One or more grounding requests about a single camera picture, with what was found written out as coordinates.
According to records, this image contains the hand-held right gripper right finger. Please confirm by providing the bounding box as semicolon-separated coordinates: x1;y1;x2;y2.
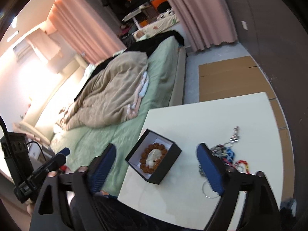
197;143;282;231

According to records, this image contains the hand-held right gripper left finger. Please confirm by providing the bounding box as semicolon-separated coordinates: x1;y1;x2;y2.
29;143;117;231

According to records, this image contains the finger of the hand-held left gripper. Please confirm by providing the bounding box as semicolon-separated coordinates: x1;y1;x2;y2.
31;148;71;184

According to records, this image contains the pile of colourful jewelry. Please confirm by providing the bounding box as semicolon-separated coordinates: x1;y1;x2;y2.
198;126;251;199

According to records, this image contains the brown bead bracelet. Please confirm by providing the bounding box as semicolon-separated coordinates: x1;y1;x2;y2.
139;143;168;174

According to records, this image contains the black jewelry box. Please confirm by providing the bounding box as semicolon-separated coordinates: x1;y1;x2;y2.
125;129;182;184

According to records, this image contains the cream padded headboard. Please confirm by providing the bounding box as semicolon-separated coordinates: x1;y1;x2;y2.
14;77;89;145

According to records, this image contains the white box cushion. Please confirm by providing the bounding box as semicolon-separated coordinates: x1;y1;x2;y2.
147;149;161;167

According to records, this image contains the beige blanket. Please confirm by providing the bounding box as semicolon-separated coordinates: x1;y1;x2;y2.
59;52;148;131

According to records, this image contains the pink white cloth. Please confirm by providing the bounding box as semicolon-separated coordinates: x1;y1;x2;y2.
126;71;150;119

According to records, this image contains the brown cardboard sheet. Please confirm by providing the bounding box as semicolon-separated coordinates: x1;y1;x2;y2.
198;56;291;150

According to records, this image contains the pale green pillow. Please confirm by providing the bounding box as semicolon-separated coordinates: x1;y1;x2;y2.
83;64;97;77

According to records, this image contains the bed with green sheet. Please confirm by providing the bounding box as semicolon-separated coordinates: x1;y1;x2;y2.
12;37;187;198

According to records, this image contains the black garment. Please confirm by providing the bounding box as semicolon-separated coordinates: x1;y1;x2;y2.
91;30;184;77

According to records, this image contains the pink curtain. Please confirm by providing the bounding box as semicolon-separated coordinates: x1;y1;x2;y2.
47;0;127;64
156;0;239;52

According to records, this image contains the white folding table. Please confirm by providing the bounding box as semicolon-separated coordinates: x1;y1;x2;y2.
122;6;151;28

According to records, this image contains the printed cream blanket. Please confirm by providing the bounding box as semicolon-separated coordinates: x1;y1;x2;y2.
133;8;180;38

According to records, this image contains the orange black cushion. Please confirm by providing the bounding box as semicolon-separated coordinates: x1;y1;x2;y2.
150;0;170;11

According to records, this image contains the black cable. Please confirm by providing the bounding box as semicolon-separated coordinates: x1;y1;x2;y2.
0;114;11;154

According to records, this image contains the wall air conditioner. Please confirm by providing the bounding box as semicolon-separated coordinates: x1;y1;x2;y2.
12;41;34;59

